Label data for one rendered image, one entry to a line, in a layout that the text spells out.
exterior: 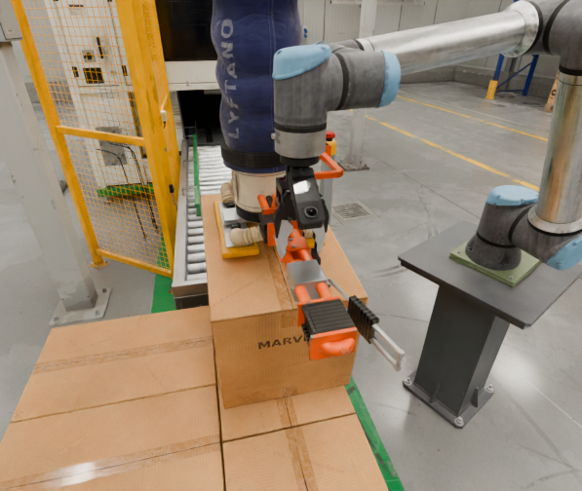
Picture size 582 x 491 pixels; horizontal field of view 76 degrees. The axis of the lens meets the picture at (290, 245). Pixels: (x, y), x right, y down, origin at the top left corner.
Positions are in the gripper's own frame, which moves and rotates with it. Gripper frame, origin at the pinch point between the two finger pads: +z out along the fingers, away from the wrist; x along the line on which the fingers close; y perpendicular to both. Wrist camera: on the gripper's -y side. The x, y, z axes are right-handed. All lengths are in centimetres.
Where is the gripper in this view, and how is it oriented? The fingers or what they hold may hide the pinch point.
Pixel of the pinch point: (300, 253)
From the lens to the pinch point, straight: 75.0
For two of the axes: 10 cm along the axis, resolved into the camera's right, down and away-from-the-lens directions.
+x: -9.7, 1.2, -2.0
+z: 0.0, 8.6, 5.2
